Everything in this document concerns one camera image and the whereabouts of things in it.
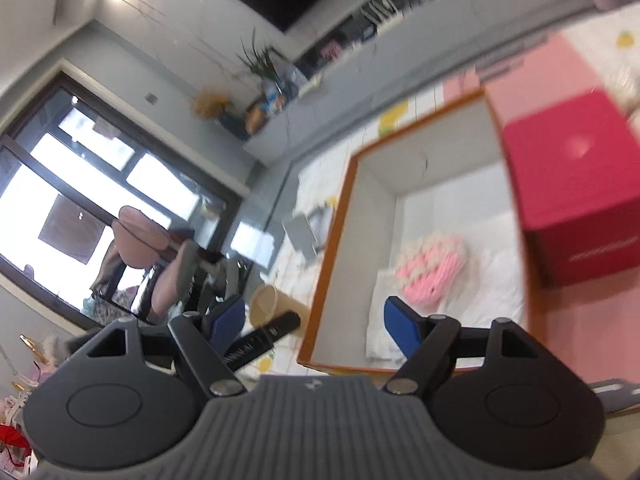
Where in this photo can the grey television console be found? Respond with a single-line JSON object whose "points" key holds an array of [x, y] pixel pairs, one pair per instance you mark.
{"points": [[320, 125]]}

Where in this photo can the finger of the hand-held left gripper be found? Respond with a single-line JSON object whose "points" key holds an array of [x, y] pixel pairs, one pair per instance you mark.
{"points": [[260, 342]]}

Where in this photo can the blue and white snack packet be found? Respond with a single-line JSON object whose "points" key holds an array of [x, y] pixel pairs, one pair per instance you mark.
{"points": [[276, 100]]}

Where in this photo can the grey folder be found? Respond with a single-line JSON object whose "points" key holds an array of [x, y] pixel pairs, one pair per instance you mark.
{"points": [[300, 232]]}

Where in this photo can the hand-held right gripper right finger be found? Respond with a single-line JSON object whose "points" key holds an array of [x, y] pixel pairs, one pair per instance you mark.
{"points": [[402, 325]]}

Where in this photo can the white router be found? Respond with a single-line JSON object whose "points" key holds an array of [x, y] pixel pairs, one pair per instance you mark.
{"points": [[380, 7]]}

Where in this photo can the pink and white knitted item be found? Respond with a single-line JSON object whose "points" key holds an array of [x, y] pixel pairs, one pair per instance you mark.
{"points": [[430, 270]]}

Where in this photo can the green potted plant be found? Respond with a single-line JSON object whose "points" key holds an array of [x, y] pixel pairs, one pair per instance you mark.
{"points": [[262, 62]]}

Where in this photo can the clear plastic bag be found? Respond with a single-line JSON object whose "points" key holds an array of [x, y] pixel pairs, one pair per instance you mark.
{"points": [[290, 80]]}

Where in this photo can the pink chair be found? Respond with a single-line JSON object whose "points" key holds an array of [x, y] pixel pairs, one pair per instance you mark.
{"points": [[135, 240]]}

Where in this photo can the orange storage box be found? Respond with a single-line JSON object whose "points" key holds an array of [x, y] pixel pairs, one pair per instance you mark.
{"points": [[380, 170]]}

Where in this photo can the beige waste bin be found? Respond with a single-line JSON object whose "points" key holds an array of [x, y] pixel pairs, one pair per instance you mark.
{"points": [[270, 305]]}

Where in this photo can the bread loaf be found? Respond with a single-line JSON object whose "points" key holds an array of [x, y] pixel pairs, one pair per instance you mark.
{"points": [[255, 117]]}

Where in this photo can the red cardboard box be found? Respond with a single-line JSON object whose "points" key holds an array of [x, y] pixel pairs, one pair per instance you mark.
{"points": [[575, 185]]}

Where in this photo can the dried yellow flowers vase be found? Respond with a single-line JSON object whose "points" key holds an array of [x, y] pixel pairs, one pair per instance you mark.
{"points": [[212, 102]]}

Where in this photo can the dark framed window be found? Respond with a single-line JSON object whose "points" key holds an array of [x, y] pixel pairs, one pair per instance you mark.
{"points": [[75, 185]]}

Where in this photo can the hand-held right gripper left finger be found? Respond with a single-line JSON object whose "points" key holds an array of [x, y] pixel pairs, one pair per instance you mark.
{"points": [[227, 321]]}

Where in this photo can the pile of assorted trinkets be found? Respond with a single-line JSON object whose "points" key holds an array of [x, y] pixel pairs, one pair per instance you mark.
{"points": [[15, 410]]}

